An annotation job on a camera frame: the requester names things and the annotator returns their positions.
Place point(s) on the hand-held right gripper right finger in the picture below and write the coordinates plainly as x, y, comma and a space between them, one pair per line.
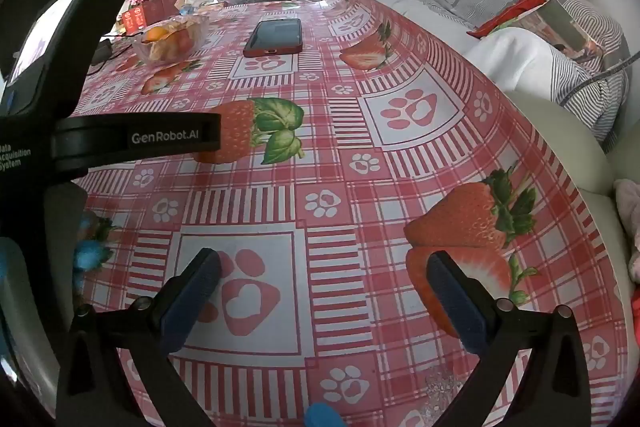
457, 302

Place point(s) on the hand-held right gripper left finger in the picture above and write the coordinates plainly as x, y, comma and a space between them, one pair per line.
192, 297

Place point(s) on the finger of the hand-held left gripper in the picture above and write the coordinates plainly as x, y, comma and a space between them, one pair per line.
150, 138

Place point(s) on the small red apple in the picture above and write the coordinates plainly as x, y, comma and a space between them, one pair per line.
182, 41

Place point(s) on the clear glass bowl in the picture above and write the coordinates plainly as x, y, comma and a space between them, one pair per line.
198, 31

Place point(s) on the person's left hand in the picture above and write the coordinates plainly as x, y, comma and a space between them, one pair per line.
92, 255

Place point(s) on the person's right hand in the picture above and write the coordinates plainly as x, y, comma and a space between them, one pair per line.
322, 416

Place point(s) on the pale peach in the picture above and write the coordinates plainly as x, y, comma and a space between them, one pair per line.
161, 51

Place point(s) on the black electronic box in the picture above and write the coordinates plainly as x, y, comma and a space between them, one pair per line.
102, 52

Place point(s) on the orange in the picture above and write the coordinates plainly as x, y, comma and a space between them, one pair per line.
155, 33

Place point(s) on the bright red gift box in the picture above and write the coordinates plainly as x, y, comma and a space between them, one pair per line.
134, 19

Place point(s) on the dark red gift box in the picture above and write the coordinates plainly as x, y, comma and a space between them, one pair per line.
162, 6

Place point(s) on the pile of snack packets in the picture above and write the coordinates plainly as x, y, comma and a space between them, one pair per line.
200, 4

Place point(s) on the smartphone in red case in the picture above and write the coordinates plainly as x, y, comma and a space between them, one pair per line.
274, 37

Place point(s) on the strawberry print pink tablecloth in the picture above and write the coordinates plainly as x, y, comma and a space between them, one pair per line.
325, 187

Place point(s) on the cream sofa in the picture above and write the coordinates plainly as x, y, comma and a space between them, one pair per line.
565, 147

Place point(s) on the white blanket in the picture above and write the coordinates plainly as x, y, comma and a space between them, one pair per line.
520, 62

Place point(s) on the striped grey blanket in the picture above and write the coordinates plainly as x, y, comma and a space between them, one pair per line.
602, 57

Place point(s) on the red snack packet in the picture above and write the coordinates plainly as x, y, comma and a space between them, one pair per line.
510, 14

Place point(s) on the open magazine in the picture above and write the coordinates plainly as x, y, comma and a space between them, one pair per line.
567, 29

